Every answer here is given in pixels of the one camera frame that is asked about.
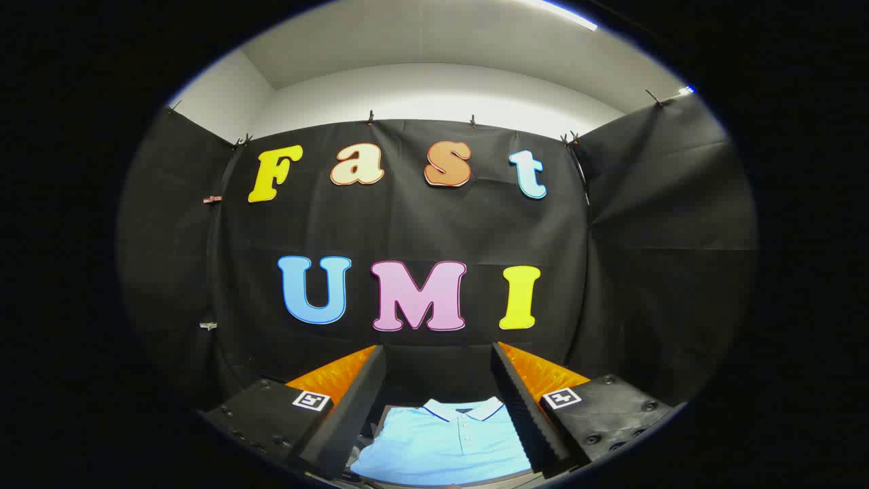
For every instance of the light blue polo shirt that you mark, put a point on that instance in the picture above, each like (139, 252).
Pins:
(441, 448)

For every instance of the black backdrop cloth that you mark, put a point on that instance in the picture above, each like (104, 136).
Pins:
(407, 224)

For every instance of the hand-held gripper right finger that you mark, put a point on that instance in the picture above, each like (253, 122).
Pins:
(526, 407)

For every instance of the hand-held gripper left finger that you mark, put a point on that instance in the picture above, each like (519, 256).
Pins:
(353, 407)

